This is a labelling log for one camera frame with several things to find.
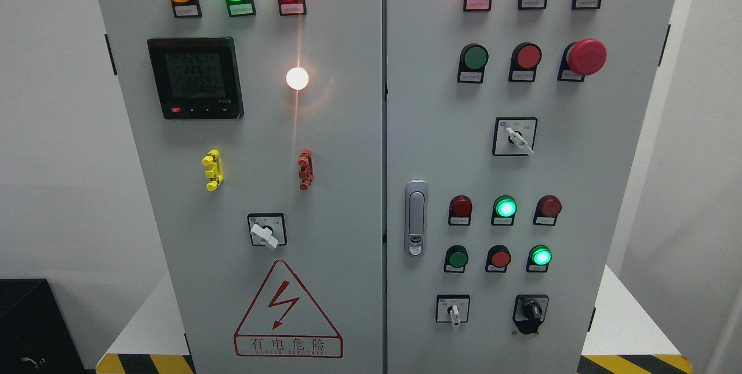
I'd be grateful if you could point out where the black knob selector switch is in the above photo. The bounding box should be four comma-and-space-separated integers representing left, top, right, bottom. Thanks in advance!
512, 294, 549, 335

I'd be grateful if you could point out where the green lit push button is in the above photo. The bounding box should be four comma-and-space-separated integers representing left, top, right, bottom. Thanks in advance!
526, 245, 553, 273

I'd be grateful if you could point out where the green lit small lamp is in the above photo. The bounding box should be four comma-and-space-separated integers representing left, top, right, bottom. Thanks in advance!
490, 196, 518, 226

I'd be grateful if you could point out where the small white lever switch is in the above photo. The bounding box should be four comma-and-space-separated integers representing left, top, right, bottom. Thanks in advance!
435, 294, 471, 326

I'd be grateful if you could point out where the white lever selector switch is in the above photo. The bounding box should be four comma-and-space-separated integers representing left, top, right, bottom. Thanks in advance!
492, 116, 538, 157

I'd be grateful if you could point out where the red electric danger sticker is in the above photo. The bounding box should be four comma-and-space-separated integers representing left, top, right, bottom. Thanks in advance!
234, 260, 344, 358

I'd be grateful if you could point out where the black box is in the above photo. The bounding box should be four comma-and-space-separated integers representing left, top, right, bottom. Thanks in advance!
1, 279, 85, 373

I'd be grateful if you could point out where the white handle rotary switch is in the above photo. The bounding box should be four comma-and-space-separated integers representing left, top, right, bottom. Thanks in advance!
247, 213, 288, 250

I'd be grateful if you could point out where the silver door lock handle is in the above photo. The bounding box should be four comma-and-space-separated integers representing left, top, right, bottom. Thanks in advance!
405, 180, 428, 257

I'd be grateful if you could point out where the red emergency stop button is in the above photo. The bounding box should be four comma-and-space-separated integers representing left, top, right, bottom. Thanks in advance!
557, 38, 608, 82

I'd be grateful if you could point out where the grey cabinet door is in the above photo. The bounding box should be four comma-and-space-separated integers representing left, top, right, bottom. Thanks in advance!
99, 0, 384, 373
386, 0, 675, 373

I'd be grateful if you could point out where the small green push button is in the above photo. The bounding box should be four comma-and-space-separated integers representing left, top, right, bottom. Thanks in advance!
443, 245, 469, 273

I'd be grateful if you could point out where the dark red small lamp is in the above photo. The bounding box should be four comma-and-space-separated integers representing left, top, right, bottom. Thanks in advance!
533, 195, 562, 226

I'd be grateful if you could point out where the yellow terminal connector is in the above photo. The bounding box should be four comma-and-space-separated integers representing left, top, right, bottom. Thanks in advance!
201, 149, 224, 192

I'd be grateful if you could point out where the red terminal connector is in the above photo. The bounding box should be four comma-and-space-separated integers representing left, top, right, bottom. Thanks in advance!
297, 149, 314, 191

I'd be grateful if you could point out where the dark red indicator lamp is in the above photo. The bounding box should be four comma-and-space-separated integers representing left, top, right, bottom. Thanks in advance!
448, 195, 474, 226

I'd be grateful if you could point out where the small red push button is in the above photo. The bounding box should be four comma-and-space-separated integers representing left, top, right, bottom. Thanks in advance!
485, 245, 512, 273

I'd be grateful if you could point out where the grey left cabinet door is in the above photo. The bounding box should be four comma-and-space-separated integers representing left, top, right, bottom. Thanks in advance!
99, 0, 384, 373

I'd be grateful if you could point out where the black digital power meter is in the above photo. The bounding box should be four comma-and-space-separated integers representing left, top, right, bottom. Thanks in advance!
147, 37, 243, 119

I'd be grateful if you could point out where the white lit round lamp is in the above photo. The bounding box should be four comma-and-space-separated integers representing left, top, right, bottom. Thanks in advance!
285, 67, 310, 91

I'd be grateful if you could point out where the white platform with hazard stripes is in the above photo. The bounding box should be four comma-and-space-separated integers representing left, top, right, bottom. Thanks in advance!
95, 268, 693, 373

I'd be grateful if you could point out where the grey right cabinet door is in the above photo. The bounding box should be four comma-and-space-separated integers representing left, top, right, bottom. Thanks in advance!
386, 0, 675, 373

